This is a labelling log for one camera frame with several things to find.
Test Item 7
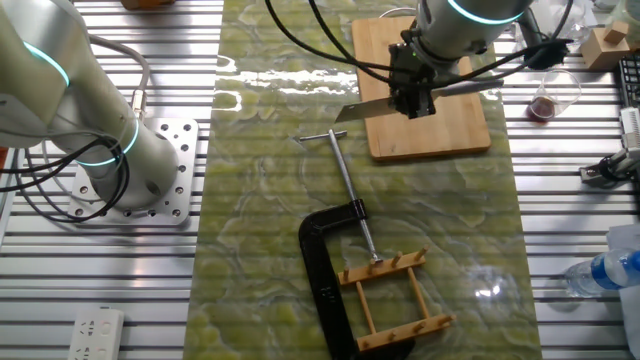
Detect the white wire loop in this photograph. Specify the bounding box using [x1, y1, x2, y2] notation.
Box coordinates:
[378, 6, 419, 20]

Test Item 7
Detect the white power strip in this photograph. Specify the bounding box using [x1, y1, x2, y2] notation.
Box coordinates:
[67, 307, 125, 360]

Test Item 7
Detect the bamboo cutting board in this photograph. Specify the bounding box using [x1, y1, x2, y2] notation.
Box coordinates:
[351, 16, 493, 162]

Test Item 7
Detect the black keyboard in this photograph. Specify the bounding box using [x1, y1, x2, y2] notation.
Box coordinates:
[618, 53, 640, 109]

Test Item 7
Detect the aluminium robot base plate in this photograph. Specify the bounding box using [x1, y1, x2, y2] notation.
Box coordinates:
[67, 117, 200, 226]

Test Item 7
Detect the black base cable bundle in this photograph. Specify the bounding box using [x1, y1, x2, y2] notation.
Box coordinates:
[0, 134, 132, 224]

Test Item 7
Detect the wooden peg rack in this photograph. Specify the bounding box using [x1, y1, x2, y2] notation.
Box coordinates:
[337, 244, 456, 352]

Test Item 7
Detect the glass beaker with red liquid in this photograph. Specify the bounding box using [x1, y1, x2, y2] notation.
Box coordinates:
[525, 68, 583, 124]

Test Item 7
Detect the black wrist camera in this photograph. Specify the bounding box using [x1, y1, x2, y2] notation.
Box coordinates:
[517, 9, 572, 71]

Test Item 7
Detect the steel kitchen knife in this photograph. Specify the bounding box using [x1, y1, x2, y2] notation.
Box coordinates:
[333, 78, 505, 124]

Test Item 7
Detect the silver finned camera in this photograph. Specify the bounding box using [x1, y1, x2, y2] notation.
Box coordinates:
[619, 107, 640, 149]

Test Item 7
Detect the large wooden block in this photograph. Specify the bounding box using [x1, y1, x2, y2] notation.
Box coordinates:
[579, 27, 632, 71]

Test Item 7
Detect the green marble pattern mat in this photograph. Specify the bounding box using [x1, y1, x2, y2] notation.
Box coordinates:
[182, 0, 544, 360]

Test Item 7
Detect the small camera on clamp mount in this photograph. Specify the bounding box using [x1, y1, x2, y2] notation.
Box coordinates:
[579, 148, 640, 189]

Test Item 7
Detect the grey base cable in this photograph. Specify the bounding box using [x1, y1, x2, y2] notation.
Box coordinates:
[87, 34, 151, 121]

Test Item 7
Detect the black C-clamp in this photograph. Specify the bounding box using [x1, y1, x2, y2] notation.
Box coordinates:
[298, 128, 416, 360]

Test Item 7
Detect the clear glass beaker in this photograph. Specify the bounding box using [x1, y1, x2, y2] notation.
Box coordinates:
[532, 0, 592, 46]

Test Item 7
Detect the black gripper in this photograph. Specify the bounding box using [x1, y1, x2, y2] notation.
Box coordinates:
[387, 42, 438, 120]

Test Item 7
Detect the plastic water bottle blue cap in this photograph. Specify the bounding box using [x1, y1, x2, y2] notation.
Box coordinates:
[563, 248, 640, 299]

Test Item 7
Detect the small wooden cube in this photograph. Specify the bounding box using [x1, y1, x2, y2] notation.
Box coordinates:
[603, 19, 630, 45]

